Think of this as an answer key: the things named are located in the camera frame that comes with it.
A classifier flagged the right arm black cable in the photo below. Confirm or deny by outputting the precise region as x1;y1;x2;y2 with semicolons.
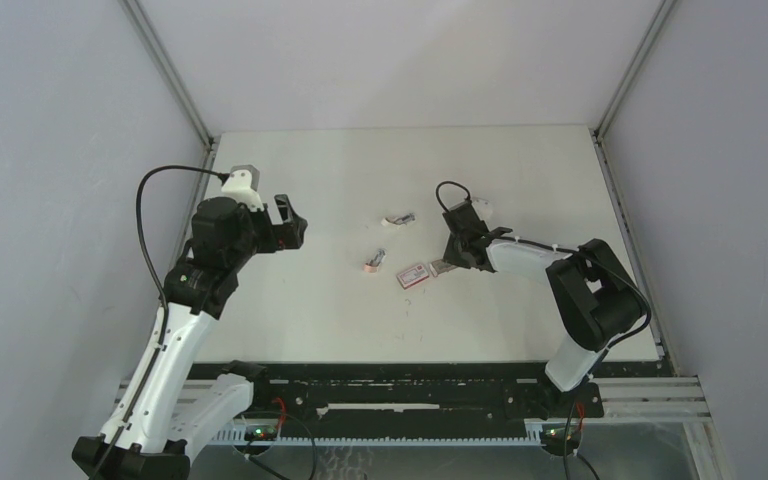
434;180;653;352

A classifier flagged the controller board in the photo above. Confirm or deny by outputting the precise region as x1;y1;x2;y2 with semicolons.
244;426;279;443
543;428;578;443

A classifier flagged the left aluminium frame post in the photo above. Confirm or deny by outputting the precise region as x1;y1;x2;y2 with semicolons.
118;0;220;150

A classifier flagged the staple box tray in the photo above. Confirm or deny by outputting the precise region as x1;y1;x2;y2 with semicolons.
428;259;458;277

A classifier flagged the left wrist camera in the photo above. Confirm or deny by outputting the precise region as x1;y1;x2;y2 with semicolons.
220;165;265;211

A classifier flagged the left controller board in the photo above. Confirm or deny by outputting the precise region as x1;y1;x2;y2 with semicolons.
244;426;279;443

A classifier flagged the right aluminium frame post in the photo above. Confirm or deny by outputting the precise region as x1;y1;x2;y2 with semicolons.
592;0;680;144

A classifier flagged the white cable duct strip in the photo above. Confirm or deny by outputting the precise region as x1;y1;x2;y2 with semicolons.
211;425;544;447

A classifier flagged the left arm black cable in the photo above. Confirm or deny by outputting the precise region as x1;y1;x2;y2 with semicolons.
85;165;232;480

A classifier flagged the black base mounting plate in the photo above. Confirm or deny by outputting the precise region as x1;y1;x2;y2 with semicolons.
188;360;605;442

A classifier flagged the right controller board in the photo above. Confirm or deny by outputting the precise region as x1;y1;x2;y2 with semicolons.
543;428;578;443

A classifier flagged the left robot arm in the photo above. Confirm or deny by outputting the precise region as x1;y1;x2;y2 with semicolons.
72;194;308;479

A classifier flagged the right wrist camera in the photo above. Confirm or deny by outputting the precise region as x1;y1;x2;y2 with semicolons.
471;198;494;221

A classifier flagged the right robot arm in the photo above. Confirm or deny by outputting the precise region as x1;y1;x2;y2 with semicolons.
442;199;651;416

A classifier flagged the pink stapler top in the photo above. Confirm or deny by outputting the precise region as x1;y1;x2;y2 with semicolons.
363;248;387;274

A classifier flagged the white stapler base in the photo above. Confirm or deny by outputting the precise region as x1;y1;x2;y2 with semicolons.
381;212;416;228

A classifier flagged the front aluminium rail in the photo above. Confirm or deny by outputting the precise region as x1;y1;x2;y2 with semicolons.
110;377;711;425

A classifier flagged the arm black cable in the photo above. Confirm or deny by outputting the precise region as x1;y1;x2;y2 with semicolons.
85;165;232;480
434;180;653;352

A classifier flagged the red white staple box sleeve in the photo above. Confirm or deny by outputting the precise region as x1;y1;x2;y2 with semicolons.
396;263;431;290

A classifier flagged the aluminium frame post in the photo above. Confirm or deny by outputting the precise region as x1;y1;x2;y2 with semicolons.
592;0;680;144
118;0;220;150

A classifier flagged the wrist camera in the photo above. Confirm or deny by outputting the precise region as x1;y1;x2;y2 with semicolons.
471;198;494;221
220;165;265;211

